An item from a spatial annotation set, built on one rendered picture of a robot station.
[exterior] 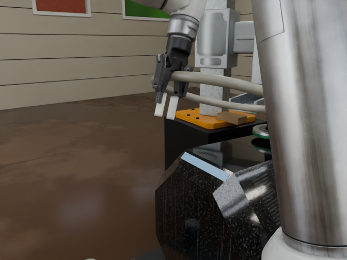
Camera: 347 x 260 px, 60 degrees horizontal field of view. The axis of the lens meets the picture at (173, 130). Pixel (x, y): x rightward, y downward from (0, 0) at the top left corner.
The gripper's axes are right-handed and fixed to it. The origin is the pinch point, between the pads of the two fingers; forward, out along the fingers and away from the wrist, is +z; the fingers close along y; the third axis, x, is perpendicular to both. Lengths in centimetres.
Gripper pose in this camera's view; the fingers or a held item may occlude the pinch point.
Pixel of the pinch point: (166, 107)
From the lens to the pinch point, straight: 89.2
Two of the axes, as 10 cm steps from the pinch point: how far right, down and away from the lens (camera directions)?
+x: -6.5, -1.3, 7.5
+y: 7.3, 1.6, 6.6
